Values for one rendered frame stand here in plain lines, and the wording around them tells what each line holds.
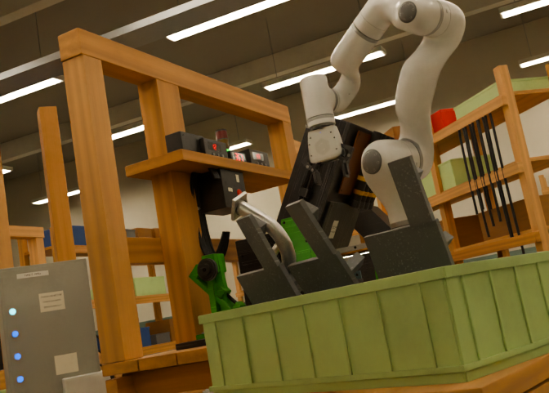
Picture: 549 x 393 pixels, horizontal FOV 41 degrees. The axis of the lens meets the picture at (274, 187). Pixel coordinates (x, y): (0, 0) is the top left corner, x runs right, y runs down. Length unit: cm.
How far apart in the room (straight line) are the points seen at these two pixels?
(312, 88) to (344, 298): 106
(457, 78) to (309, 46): 270
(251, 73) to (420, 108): 881
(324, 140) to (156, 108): 78
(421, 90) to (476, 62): 999
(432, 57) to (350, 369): 99
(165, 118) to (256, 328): 141
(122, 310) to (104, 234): 24
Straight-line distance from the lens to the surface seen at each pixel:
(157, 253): 260
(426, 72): 195
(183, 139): 261
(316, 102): 217
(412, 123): 198
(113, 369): 228
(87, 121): 236
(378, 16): 205
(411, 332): 116
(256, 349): 141
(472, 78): 1188
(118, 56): 257
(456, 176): 578
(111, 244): 228
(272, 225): 147
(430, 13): 189
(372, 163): 191
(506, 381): 113
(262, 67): 1065
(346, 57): 210
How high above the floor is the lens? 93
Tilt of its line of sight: 10 degrees up
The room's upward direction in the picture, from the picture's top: 10 degrees counter-clockwise
